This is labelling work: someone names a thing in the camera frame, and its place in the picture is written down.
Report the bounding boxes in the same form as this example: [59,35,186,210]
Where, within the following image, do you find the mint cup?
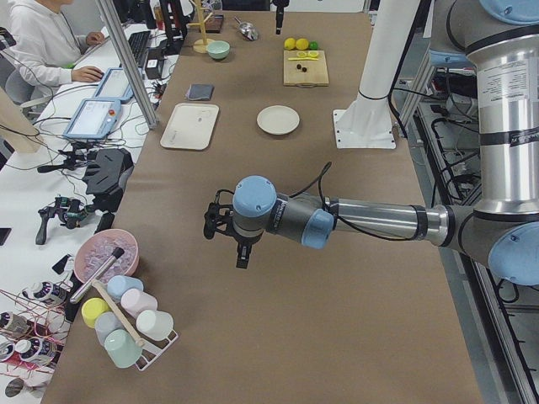
[104,329,142,369]

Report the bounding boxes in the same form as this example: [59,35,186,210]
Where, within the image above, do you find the aluminium frame post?
[95,0,157,129]

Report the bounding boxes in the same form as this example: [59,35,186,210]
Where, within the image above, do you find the cream rabbit tray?
[160,103,219,151]

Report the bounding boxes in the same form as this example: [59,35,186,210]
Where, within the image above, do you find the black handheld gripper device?
[35,196,95,245]

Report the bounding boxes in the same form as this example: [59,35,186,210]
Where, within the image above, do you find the mint green bowl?
[206,40,231,61]

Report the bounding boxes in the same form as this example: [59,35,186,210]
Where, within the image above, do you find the yellow lemon far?
[284,38,296,51]

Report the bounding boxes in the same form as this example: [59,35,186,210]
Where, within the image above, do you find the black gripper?
[271,0,290,35]
[203,189,262,268]

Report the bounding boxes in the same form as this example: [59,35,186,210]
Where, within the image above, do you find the wooden mug tree stand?
[187,0,214,54]

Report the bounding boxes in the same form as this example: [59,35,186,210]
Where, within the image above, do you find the white cup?
[136,310,173,341]

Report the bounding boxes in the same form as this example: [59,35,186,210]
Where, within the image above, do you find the yellow lemon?
[284,38,296,51]
[295,38,310,51]

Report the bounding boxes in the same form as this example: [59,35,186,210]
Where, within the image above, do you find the grey cup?
[94,311,124,346]

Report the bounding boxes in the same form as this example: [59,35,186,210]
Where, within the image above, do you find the far teach pendant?
[93,67,134,103]

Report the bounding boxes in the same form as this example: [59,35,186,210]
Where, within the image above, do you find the white cup rack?
[135,330,181,371]

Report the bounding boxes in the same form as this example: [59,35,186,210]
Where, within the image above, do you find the black stand mount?
[83,148,134,233]

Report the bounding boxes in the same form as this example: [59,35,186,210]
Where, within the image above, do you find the yellow lemon near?
[295,38,310,51]

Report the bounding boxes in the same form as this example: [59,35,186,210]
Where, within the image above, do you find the pink bowl with ice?
[74,229,139,283]

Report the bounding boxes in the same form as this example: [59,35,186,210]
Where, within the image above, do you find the steel scoop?
[234,17,259,41]

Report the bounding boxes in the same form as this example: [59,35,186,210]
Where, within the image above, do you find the pink cup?
[120,288,157,318]

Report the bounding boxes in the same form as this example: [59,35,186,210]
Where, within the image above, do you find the near teach pendant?
[63,98,121,141]

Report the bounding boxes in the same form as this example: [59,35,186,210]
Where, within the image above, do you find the yellow cup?
[82,297,110,328]

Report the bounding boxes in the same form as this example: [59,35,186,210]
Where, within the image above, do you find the teach pendant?
[93,67,134,103]
[63,98,121,141]

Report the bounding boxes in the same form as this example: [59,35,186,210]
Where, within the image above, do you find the person in white hoodie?
[8,0,104,90]

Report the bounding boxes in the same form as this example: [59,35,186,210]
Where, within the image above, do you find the bamboo cutting board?
[283,50,329,87]

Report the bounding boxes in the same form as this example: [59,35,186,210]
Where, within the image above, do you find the black keyboard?
[128,30,151,68]

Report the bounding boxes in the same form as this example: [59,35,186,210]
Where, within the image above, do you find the blue cup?
[106,275,144,302]

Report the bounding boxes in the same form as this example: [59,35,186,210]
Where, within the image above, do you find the yellow plastic knife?
[287,57,319,61]

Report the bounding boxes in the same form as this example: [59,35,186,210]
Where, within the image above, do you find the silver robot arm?
[204,1,538,285]

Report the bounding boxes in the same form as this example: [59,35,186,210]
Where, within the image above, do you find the grey folded cloth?
[185,83,214,101]

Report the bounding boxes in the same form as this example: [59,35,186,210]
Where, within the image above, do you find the round cream plate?
[257,105,300,136]

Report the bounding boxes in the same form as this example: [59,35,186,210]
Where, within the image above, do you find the steel muddler tool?
[69,247,125,305]

